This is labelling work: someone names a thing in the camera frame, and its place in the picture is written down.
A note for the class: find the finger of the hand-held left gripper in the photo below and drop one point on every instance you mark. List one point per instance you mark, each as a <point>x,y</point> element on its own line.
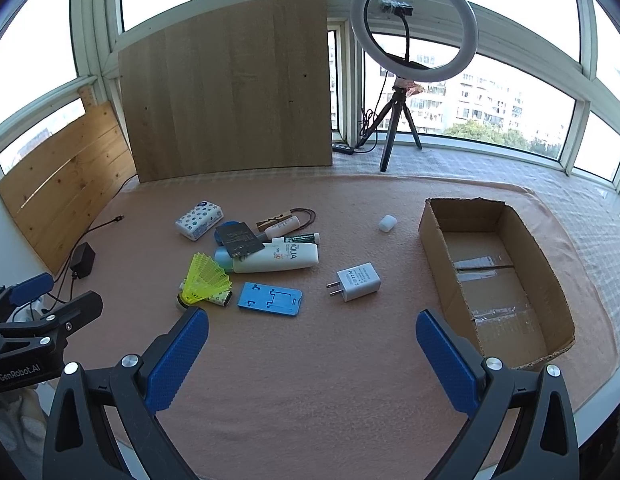
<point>77,310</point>
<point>32,287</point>

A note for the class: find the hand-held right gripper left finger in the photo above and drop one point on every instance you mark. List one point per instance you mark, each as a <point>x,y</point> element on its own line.
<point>177,360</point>

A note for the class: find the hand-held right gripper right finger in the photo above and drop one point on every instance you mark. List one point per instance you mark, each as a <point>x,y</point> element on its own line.
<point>447,365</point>

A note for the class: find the cardboard box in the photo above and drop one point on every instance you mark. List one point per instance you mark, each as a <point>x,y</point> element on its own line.
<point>505,330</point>

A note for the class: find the yellow shuttlecock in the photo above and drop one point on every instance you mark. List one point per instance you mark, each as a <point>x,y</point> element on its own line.
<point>204,280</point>

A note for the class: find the blue phone stand plate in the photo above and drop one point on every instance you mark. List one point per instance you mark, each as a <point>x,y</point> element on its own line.
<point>270,300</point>

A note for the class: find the white charger plug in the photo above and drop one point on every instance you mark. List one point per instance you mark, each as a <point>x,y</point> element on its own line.
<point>357,280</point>

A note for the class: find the black card package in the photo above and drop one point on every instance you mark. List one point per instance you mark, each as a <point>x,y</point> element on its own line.
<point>237,241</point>

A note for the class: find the white sunscreen bottle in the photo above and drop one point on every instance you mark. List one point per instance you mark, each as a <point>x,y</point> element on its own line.
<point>282,258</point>

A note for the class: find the blue round lid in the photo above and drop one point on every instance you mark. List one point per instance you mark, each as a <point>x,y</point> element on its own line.
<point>230,224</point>

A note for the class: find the small white cap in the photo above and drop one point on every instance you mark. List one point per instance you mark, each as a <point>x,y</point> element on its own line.
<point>388,223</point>

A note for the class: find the wooden clothespin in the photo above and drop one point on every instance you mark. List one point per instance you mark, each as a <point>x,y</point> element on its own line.
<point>272,221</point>

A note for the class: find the small white tube bottle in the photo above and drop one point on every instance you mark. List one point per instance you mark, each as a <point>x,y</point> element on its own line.
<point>286,225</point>

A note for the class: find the green lip balm stick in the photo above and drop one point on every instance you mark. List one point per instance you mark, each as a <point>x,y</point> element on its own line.
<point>302,238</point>

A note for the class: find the black power adapter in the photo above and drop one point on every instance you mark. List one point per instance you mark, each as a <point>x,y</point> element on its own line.
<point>83,260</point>

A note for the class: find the pine plank board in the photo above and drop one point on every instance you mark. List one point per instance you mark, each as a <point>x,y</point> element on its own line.
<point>64,180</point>

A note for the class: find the pink blanket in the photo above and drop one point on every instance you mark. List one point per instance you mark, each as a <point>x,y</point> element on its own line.
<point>300,385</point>

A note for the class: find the white patterned tissue pack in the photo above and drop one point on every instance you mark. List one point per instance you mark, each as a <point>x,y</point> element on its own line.
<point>197,220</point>

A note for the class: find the checked white cloth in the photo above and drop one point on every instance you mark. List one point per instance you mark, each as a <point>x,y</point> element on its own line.
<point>565,200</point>

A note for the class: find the black tripod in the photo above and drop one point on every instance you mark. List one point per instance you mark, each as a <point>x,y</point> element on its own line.
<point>390,135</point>

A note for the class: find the black power strip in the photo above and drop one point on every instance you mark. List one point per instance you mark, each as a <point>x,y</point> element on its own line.
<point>342,148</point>

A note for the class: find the large wooden board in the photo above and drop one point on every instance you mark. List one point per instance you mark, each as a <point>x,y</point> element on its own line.
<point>224,85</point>

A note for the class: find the pink crumpled tape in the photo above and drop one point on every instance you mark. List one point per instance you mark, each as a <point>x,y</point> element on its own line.
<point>407,85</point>

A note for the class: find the white window frame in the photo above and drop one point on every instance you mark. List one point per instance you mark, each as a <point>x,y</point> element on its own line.
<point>97,20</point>

